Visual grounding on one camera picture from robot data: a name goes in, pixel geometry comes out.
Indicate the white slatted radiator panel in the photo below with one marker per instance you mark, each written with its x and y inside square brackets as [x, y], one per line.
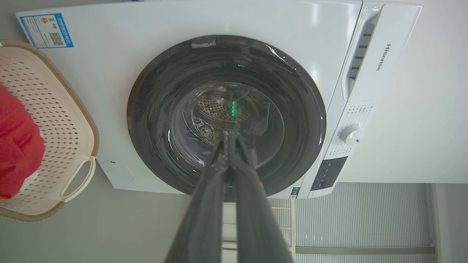
[362, 219]

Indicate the white garment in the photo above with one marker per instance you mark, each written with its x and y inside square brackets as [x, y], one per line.
[29, 182]

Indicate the white washing machine dial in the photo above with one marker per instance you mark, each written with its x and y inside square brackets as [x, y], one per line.
[351, 134]

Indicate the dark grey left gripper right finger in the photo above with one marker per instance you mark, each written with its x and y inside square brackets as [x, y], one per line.
[256, 219]

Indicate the beige perforated laundry basket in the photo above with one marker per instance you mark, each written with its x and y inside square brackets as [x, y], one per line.
[55, 109]

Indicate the dark round washing machine door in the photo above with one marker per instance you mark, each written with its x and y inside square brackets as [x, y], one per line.
[164, 109]

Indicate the blue energy label sticker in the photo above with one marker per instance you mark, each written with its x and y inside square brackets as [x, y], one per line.
[46, 30]

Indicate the red garment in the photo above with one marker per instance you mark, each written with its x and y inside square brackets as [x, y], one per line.
[16, 142]

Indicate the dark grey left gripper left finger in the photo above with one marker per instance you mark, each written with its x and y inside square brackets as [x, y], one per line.
[204, 219]

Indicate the white Hisense washing machine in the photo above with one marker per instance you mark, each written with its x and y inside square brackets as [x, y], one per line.
[109, 91]

